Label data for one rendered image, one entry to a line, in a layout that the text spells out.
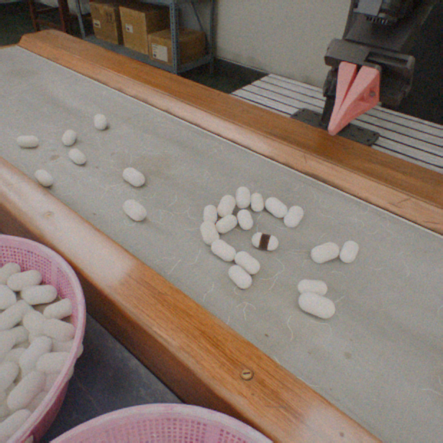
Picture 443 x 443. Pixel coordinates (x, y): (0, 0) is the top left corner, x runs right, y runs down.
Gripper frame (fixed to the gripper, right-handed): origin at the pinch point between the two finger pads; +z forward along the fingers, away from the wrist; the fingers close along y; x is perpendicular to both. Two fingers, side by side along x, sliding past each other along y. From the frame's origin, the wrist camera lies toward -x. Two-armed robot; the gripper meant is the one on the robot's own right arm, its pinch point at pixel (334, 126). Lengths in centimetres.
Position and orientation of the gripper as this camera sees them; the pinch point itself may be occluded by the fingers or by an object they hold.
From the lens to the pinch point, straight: 48.7
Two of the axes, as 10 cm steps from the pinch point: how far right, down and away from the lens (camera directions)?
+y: 7.7, 4.5, -4.5
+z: -5.1, 8.6, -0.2
